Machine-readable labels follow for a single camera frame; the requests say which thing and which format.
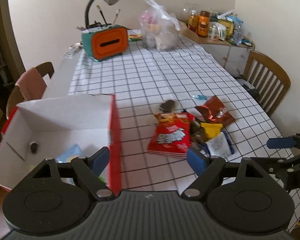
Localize blue and white snack bag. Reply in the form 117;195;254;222
204;129;235;158

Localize yellow snack packet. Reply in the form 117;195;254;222
200;122;223;140

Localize large red chip bag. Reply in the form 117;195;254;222
147;112;194;158

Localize brown Oreo snack bag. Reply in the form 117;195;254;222
195;96;235;127

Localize small dark round snack packet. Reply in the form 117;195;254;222
29;141;39;154

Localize blue candy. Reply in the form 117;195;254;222
192;95;210;100

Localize chocolate ice-cream shaped snack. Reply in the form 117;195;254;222
159;100;175;113

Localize pale yellow snack bag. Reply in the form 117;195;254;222
56;144;83;163

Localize red and white cardboard box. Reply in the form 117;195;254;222
0;94;122;194

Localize wooden slatted chair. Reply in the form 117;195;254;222
243;51;291;116

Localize black item on chair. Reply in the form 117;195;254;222
235;76;260;102

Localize white sideboard cabinet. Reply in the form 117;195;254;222
179;21;255;76

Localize wooden chair with pink cloth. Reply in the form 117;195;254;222
6;62;55;119

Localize pink cloth on chair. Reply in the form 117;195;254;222
15;67;47;101

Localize white grid tablecloth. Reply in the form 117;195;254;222
67;33;300;233

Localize clear water bottle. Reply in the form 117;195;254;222
232;21;243;46

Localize orange and teal tissue box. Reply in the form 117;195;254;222
81;24;128;61

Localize yellow-lidded container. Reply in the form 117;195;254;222
218;19;235;36

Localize amber glass bottle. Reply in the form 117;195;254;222
188;10;199;33

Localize clear plastic bag with goods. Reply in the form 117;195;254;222
139;0;180;51

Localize paint brush right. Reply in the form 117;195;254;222
113;9;121;24

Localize paint brush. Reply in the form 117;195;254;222
96;5;108;25
113;9;121;24

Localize paint brush left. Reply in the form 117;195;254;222
96;5;108;25

